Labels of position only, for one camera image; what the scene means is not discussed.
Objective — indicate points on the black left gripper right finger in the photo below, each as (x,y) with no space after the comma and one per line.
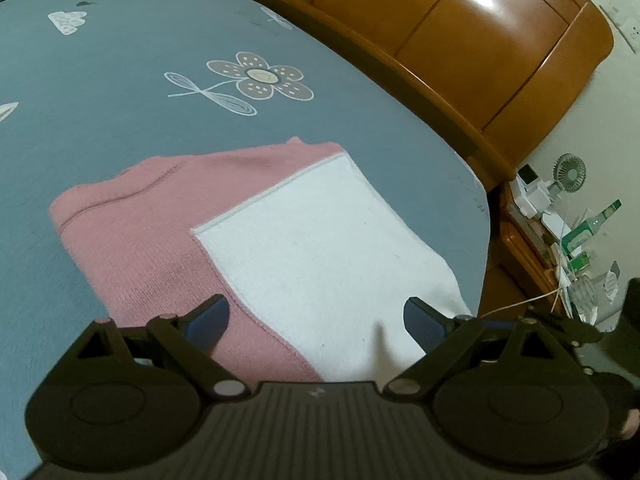
(509,394)

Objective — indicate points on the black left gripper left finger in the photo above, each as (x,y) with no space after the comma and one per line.
(123,397)

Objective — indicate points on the pink and white knit sweater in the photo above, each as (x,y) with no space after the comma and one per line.
(315,265)

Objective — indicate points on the clear plastic cup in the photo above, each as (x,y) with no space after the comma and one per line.
(584,299)

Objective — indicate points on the wooden bedside table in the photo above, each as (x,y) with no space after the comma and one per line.
(520,274)

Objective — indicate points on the green white carton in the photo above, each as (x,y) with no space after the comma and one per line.
(579,263)

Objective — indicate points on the green glass bottle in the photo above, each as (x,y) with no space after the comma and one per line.
(587,228)

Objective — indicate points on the white charger box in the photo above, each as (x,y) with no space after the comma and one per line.
(530,193)

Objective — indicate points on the small green desk fan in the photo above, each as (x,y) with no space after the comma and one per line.
(569,175)

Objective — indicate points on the blue floral bed sheet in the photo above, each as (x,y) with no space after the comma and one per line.
(84,84)

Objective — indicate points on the wooden headboard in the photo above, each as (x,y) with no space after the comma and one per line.
(492,77)

